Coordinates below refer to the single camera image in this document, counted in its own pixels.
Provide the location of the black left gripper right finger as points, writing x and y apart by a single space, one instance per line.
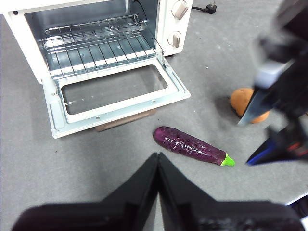
216 216

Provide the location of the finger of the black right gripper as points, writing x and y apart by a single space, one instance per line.
284 149
256 106

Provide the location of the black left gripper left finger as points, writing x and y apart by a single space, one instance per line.
96 216

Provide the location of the purple eggplant with green stem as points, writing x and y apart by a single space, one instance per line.
190 146

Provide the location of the oven timer knob beige grip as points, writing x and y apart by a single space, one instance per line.
175 39

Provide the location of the oven temperature knob beige grip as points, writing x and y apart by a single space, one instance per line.
180 9

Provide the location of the white toaster oven body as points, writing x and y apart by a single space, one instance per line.
163 24

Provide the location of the brown potato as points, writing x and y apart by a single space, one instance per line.
240 101

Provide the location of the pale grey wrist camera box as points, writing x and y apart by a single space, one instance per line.
272 74

